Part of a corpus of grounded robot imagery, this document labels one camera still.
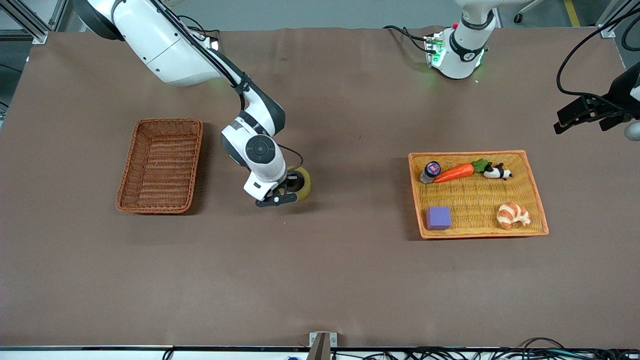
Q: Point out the brown table cover sheet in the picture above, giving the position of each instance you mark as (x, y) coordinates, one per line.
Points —
(320, 250)

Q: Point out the orange yellow wicker basket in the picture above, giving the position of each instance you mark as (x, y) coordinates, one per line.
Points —
(475, 200)

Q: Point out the black table edge rail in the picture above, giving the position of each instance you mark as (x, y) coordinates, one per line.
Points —
(100, 347)

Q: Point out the aluminium frame profile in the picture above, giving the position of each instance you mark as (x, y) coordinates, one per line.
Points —
(35, 32)
(612, 27)

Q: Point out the orange toy carrot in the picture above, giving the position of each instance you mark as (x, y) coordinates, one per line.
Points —
(455, 173)

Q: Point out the brown wicker basket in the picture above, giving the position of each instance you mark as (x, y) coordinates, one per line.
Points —
(160, 165)

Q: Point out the purple foam cube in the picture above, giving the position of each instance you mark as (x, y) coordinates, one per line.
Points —
(438, 218)

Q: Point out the black white panda figurine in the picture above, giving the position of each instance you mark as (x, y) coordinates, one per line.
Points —
(495, 173)

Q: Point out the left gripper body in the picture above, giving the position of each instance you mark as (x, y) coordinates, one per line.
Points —
(621, 96)

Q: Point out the small jar pink lid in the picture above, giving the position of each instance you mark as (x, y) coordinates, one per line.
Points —
(431, 170)

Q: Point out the toy croissant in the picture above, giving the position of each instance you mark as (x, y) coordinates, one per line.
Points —
(511, 215)

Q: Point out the grey metal bracket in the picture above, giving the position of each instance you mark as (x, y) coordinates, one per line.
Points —
(316, 340)

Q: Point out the black chair caster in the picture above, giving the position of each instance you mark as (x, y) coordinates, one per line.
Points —
(518, 18)

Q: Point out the clear yellowish tape roll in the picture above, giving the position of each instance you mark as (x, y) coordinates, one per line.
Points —
(306, 188)

